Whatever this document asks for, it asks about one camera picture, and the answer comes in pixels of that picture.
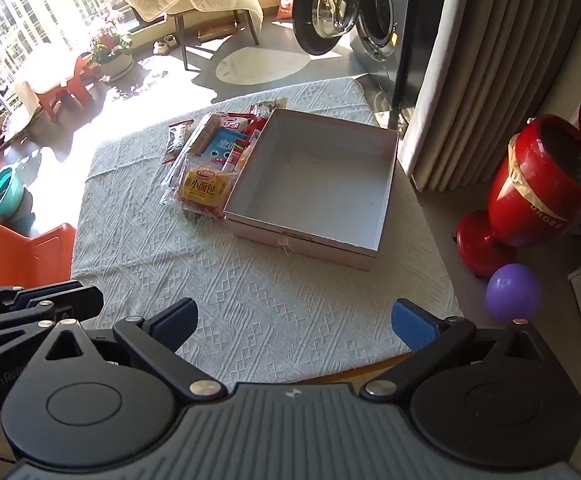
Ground white textured tablecloth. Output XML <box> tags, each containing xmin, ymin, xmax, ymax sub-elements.
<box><xmin>70</xmin><ymin>77</ymin><xmax>463</xmax><ymax>391</ymax></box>

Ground grey washing machine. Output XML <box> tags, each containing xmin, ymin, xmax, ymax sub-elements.
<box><xmin>293</xmin><ymin>0</ymin><xmax>438</xmax><ymax>116</ymax></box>

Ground pink cardboard box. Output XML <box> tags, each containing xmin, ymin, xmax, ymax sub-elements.
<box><xmin>223</xmin><ymin>107</ymin><xmax>400</xmax><ymax>272</ymax></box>

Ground snack packets inside box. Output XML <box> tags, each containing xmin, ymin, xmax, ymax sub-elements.
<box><xmin>178</xmin><ymin>155</ymin><xmax>238</xmax><ymax>218</ymax></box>

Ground purple balloon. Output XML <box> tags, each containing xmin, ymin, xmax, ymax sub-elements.
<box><xmin>486</xmin><ymin>263</ymin><xmax>542</xmax><ymax>322</ymax></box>

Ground dark-legged chair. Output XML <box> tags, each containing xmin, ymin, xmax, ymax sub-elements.
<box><xmin>170</xmin><ymin>7</ymin><xmax>262</xmax><ymax>72</ymax></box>

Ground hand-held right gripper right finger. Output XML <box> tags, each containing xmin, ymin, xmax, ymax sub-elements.
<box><xmin>360</xmin><ymin>299</ymin><xmax>546</xmax><ymax>403</ymax></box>

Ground blue snack packet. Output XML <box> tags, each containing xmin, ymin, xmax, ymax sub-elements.
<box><xmin>203</xmin><ymin>132</ymin><xmax>248</xmax><ymax>171</ymax></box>

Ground oval white rug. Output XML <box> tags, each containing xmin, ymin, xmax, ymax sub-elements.
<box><xmin>215</xmin><ymin>46</ymin><xmax>311</xmax><ymax>85</ymax></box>

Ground brown snack packet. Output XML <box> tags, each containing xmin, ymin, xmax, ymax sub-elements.
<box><xmin>163</xmin><ymin>121</ymin><xmax>196</xmax><ymax>165</ymax></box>

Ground grey curtain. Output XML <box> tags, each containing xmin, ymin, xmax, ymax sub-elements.
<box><xmin>397</xmin><ymin>0</ymin><xmax>581</xmax><ymax>192</ymax></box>

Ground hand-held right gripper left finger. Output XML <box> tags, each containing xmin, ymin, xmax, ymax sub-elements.
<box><xmin>45</xmin><ymin>297</ymin><xmax>227</xmax><ymax>403</ymax></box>

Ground red white snack packet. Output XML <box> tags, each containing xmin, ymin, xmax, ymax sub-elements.
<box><xmin>220</xmin><ymin>112</ymin><xmax>257</xmax><ymax>136</ymax></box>
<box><xmin>225</xmin><ymin>132</ymin><xmax>262</xmax><ymax>173</ymax></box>

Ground red trash can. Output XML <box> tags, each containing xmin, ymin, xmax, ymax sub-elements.
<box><xmin>455</xmin><ymin>85</ymin><xmax>581</xmax><ymax>281</ymax></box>

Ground long red snack packet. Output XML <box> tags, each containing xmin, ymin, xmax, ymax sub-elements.
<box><xmin>243</xmin><ymin>101</ymin><xmax>278</xmax><ymax>161</ymax></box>

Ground teal basin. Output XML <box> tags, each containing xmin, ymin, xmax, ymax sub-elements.
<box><xmin>0</xmin><ymin>167</ymin><xmax>26</xmax><ymax>220</ymax></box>

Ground small red chair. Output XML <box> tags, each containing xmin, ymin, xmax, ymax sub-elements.
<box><xmin>35</xmin><ymin>55</ymin><xmax>96</xmax><ymax>122</ymax></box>

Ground potted flower plant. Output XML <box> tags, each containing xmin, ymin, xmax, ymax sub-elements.
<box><xmin>88</xmin><ymin>20</ymin><xmax>136</xmax><ymax>83</ymax></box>

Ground clear biscuit packet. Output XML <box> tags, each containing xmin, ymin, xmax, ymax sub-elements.
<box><xmin>160</xmin><ymin>112</ymin><xmax>226</xmax><ymax>206</ymax></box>

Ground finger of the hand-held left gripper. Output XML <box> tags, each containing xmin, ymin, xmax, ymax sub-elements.
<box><xmin>0</xmin><ymin>317</ymin><xmax>78</xmax><ymax>378</ymax></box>
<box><xmin>0</xmin><ymin>280</ymin><xmax>104</xmax><ymax>322</ymax></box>

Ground orange plastic chair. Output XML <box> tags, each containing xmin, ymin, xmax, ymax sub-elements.
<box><xmin>0</xmin><ymin>217</ymin><xmax>77</xmax><ymax>286</ymax></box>

